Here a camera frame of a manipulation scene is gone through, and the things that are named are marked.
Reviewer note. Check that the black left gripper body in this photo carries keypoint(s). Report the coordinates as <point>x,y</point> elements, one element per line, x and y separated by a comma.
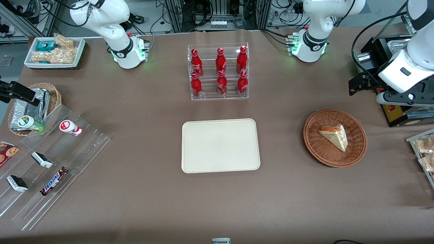
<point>371,80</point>

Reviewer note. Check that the triangle sandwich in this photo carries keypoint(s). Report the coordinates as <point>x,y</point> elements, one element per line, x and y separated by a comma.
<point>335,136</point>

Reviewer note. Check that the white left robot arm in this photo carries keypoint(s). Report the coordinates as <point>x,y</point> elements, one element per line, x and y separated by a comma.
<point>317,30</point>

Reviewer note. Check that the light wicker basket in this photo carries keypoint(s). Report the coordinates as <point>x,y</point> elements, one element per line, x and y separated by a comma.
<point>56,96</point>

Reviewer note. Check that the grey tray with snacks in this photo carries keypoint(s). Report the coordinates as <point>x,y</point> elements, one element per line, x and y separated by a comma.
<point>415,140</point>

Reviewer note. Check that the white rectangular snack tray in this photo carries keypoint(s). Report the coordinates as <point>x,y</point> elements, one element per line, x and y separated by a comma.
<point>79,51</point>

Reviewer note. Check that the brown wicker basket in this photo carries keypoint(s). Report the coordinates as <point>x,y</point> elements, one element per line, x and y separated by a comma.
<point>318,149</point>

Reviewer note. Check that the beige plastic tray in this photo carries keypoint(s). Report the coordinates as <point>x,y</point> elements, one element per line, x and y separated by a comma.
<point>220,145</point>

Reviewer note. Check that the silver foil packet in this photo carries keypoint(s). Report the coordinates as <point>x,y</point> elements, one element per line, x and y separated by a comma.
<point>30,108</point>

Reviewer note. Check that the green capped yogurt bottle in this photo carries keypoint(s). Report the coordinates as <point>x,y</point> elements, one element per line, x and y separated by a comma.
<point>27,122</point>

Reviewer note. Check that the black food warmer appliance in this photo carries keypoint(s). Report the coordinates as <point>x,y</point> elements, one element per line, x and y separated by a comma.
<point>393,117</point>

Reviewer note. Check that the large rice cracker pack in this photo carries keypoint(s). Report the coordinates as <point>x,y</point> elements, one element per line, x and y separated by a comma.
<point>54,56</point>

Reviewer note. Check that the steel warmer pan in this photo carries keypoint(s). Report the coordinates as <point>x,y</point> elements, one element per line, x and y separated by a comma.
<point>400,47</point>

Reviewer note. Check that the teal snack packet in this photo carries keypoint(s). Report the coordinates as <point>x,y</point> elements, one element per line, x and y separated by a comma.
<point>45,45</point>

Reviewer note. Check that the red capped yogurt bottle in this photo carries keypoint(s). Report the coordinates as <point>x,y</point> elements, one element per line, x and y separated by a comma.
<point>68,126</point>

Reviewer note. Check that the chocolate chip cookie packet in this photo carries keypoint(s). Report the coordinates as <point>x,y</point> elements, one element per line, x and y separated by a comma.
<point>8,152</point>

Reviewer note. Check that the small rice cracker pack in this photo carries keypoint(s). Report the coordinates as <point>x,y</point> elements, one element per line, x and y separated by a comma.
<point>64,41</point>

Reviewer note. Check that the black white snack bar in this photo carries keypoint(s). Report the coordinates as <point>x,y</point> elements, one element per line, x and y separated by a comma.
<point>17,183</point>
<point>42,159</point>

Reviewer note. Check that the clear wrapped cracker pack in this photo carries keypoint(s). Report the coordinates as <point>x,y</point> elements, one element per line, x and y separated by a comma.
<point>425,145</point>
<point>428,163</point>

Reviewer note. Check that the clear acrylic stepped shelf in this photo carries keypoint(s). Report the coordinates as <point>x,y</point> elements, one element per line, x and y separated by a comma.
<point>78,152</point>

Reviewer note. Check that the snickers chocolate bar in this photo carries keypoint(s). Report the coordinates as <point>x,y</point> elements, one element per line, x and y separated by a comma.
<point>54,180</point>

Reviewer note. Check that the red cola bottle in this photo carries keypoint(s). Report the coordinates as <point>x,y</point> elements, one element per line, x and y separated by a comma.
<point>221,84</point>
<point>196,64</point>
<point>196,87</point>
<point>220,62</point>
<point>242,84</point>
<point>241,61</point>

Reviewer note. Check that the clear acrylic bottle rack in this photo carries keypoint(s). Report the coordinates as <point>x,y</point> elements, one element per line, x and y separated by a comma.
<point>210,91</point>

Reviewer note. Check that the white power strip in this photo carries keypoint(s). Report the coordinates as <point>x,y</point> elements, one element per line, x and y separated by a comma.
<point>218,24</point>

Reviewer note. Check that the small grey device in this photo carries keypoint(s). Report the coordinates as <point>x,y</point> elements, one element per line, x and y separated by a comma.
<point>221,241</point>

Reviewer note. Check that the aluminium equipment frame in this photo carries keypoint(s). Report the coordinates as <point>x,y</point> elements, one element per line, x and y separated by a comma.
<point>176,17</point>

